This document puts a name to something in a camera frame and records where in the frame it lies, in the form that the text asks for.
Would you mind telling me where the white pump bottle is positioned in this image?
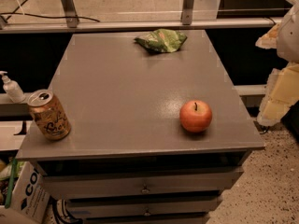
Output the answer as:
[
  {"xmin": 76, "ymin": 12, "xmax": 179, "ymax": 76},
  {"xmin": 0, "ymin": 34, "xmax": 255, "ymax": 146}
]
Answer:
[{"xmin": 0, "ymin": 71, "xmax": 25, "ymax": 103}]

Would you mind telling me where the red apple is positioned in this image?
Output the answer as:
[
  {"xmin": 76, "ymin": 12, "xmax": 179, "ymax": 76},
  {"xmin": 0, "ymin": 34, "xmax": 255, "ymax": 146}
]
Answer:
[{"xmin": 179, "ymin": 100, "xmax": 212, "ymax": 133}]

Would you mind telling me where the right metal bracket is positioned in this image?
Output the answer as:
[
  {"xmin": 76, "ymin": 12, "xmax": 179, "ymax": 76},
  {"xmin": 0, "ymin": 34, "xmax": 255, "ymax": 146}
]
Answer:
[{"xmin": 181, "ymin": 0, "xmax": 194, "ymax": 25}]

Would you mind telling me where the metal bracket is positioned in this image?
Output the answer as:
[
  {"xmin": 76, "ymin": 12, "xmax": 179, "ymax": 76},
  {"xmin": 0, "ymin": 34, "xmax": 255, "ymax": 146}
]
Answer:
[
  {"xmin": 61, "ymin": 0, "xmax": 79, "ymax": 28},
  {"xmin": 181, "ymin": 0, "xmax": 194, "ymax": 25}
]

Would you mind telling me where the grey drawer cabinet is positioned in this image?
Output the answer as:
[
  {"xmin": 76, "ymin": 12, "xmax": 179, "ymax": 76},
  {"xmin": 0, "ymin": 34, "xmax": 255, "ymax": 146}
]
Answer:
[{"xmin": 18, "ymin": 30, "xmax": 263, "ymax": 224}]

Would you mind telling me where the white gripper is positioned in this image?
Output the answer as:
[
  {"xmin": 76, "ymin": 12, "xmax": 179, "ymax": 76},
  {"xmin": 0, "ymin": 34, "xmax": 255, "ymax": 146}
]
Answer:
[{"xmin": 255, "ymin": 3, "xmax": 299, "ymax": 126}]

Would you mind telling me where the left metal bracket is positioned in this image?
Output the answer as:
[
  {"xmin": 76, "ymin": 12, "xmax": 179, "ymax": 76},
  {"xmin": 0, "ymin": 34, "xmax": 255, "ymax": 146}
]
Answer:
[{"xmin": 61, "ymin": 0, "xmax": 79, "ymax": 28}]

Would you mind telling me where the white cardboard box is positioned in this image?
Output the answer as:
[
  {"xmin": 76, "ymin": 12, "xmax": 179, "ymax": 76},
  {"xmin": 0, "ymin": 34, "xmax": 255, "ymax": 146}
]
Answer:
[{"xmin": 0, "ymin": 162, "xmax": 50, "ymax": 224}]

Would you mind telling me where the top drawer handle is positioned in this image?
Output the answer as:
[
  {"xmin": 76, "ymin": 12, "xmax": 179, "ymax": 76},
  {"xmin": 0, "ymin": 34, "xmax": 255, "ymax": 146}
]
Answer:
[{"xmin": 141, "ymin": 183, "xmax": 150, "ymax": 194}]

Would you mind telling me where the black cable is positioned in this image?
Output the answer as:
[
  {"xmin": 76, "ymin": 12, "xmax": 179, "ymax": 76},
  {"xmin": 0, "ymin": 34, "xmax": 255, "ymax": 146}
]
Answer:
[{"xmin": 0, "ymin": 12, "xmax": 101, "ymax": 23}]

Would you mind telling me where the orange soda can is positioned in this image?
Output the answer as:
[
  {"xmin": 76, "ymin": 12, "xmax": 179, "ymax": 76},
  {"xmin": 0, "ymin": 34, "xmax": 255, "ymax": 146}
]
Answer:
[{"xmin": 27, "ymin": 90, "xmax": 71, "ymax": 140}]

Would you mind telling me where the lower drawer handle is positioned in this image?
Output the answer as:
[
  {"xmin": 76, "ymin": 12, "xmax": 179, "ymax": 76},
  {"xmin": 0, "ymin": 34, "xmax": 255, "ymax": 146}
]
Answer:
[{"xmin": 143, "ymin": 208, "xmax": 151, "ymax": 217}]

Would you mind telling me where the green jalapeno chip bag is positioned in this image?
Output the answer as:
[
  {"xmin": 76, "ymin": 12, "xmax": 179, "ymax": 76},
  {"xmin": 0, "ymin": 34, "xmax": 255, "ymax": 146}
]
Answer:
[{"xmin": 135, "ymin": 29, "xmax": 187, "ymax": 53}]

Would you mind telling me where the drawer handle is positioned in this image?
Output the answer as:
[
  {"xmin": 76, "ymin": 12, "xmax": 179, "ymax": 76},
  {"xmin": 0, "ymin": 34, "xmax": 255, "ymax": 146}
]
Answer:
[
  {"xmin": 143, "ymin": 208, "xmax": 151, "ymax": 217},
  {"xmin": 141, "ymin": 183, "xmax": 150, "ymax": 194}
]

